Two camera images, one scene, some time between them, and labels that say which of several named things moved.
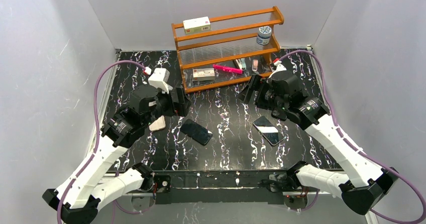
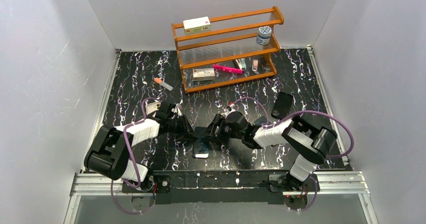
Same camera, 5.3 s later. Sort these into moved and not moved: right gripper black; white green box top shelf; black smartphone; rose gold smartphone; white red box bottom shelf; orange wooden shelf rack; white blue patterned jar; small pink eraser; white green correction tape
Moved: rose gold smartphone; right gripper black; black smartphone
Not moved: white blue patterned jar; white green correction tape; white red box bottom shelf; white green box top shelf; orange wooden shelf rack; small pink eraser
